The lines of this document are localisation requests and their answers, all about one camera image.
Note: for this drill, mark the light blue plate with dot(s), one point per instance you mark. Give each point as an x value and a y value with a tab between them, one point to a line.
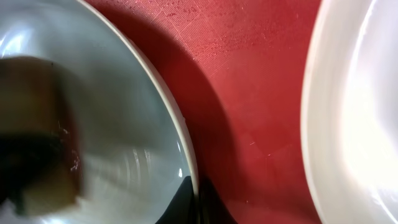
135	149

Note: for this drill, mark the white plate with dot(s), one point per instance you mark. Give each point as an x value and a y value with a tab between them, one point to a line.
348	119

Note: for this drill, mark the green yellow sponge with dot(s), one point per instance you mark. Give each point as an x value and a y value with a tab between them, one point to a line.
40	158

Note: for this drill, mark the red plastic tray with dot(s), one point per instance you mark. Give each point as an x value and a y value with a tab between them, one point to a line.
235	68

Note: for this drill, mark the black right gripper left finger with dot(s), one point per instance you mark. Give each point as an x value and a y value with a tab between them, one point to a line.
181	209

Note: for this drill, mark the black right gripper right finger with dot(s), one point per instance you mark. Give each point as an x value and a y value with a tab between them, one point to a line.
212	208

